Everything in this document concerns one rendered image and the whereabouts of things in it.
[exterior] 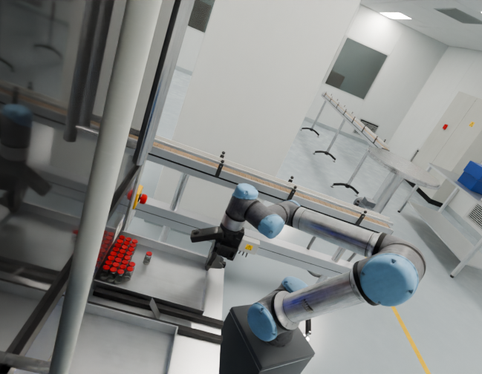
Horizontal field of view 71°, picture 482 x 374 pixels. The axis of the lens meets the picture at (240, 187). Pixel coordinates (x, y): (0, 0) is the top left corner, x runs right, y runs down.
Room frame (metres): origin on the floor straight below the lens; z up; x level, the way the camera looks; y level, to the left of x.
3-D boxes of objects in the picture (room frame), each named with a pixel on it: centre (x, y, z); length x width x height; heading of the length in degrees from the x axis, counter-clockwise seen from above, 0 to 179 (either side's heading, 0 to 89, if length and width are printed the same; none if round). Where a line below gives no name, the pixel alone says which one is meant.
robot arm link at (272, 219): (0.95, -0.12, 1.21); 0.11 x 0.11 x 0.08; 59
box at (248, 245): (1.85, -0.20, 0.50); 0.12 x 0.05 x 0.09; 101
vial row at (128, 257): (0.86, 0.25, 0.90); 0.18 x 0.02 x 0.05; 10
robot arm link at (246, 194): (0.98, -0.03, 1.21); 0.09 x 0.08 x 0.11; 59
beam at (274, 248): (1.92, -0.21, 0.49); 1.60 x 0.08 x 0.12; 101
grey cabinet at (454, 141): (7.13, -3.54, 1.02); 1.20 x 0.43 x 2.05; 11
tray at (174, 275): (0.88, 0.14, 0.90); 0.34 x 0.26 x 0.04; 100
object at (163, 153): (1.89, -0.06, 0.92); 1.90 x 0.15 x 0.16; 101
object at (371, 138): (6.48, -1.26, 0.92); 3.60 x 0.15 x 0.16; 11
